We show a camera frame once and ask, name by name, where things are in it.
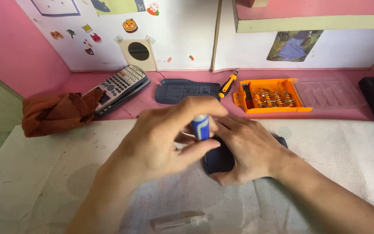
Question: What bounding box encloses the person's right hand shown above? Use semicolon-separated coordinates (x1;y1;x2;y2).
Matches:
209;115;293;187

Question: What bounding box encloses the person's left hand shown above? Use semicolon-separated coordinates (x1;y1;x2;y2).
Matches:
104;96;230;193

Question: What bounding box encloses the dark blue calculator body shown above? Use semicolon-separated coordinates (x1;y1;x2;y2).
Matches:
202;134;288;179

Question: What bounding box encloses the blue white screwdriver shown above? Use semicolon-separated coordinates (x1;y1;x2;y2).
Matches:
190;114;211;163

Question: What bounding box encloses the orange bit case clear lid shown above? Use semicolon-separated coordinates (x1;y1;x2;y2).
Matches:
233;76;367;114

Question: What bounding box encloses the set of metal screwdriver bits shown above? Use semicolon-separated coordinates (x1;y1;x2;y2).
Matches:
253;88;297;108

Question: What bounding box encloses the dark blue calculator back panel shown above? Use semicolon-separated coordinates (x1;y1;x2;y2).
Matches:
155;78;222;105

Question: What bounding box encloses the grey scientific calculator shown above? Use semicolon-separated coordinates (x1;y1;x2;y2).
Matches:
83;65;147;109

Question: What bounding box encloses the orange black screwdriver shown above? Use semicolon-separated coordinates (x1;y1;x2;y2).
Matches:
218;68;240;98

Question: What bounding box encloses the clear plastic tube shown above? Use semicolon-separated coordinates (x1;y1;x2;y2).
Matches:
150;213;209;232

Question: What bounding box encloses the beige card with dark oval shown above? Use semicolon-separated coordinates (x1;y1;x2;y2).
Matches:
118;39;158;72

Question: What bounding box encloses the rust brown cloth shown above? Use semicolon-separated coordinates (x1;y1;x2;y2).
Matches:
21;88;106;138

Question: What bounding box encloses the painting print picture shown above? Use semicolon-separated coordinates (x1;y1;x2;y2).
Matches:
266;30;324;62

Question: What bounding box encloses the white board with stickers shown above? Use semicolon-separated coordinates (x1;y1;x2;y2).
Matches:
14;0;222;72

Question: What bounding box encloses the white table cover sheet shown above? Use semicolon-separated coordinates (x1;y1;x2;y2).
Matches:
0;119;374;234

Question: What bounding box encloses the group of small cartoon stickers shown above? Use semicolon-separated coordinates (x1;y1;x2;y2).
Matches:
50;3;195;62

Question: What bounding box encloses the white board with painting print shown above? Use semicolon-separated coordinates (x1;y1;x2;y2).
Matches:
212;29;374;73

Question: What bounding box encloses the pink shelf with green edge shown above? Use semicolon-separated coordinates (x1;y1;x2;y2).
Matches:
232;0;374;34

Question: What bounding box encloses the green picture with dark shape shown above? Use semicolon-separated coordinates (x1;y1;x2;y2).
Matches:
90;0;147;16

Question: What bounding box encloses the blue framed picture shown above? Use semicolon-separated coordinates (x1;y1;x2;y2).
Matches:
31;0;81;17

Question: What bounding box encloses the thin black wire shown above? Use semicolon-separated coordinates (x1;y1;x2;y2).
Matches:
155;71;167;87

